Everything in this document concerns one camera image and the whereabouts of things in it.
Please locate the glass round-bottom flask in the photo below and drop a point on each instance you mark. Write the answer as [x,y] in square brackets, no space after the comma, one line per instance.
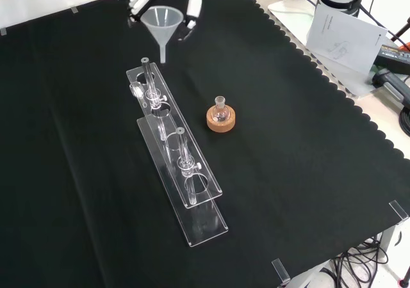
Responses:
[220,110]

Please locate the clear plastic funnel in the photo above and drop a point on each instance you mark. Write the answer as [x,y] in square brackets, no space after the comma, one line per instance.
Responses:
[162,22]

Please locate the pale board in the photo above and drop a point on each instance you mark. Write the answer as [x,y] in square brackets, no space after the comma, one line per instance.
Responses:
[288,9]

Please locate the clear cloth clip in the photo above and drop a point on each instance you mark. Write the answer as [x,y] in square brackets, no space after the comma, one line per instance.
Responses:
[398,209]
[281,270]

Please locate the clear acrylic funnel stand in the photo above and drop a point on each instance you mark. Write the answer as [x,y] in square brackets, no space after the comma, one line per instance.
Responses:
[179,160]

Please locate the black cloth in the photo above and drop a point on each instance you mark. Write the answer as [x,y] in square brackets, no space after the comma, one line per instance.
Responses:
[80,140]

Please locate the glass weighing funnel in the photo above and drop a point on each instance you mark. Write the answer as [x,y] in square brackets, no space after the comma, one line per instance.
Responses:
[137,90]

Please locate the white paper booklet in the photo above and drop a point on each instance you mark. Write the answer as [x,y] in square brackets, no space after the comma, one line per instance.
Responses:
[346,38]

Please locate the grey tape piece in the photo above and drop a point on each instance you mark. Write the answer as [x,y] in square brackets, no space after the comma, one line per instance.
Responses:
[74,10]
[3,31]

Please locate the black power adapter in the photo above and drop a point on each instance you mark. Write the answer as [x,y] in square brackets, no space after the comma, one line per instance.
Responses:
[395,56]

